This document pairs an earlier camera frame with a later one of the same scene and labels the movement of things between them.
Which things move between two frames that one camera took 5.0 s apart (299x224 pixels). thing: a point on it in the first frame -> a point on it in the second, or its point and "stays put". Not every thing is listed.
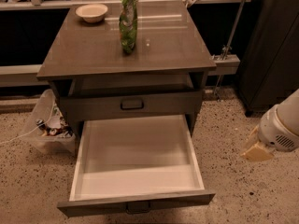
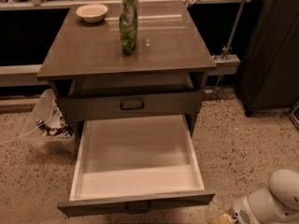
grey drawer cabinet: (164, 75) stays put
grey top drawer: (152, 104) stays put
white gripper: (275, 131) -> (240, 211)
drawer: (134, 163) stays put
